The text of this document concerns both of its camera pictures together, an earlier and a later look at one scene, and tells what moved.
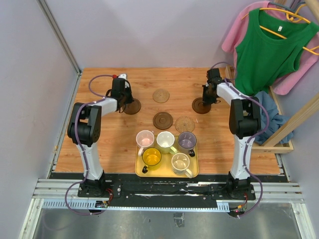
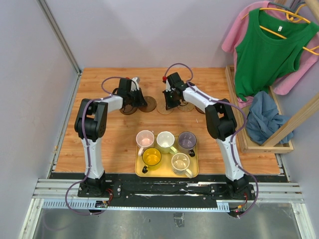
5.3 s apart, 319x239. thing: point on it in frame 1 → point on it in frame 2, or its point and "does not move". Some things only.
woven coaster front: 183,124 → 187,107
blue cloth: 276,120 does not move
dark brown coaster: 162,120 → 151,104
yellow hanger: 291,16 does not move
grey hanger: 292,9 does not move
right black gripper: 206,100 → 169,104
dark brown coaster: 133,108 does not move
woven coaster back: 161,95 → 161,106
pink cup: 144,138 does not move
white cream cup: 165,141 does not move
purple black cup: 186,143 does not move
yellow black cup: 151,158 does not move
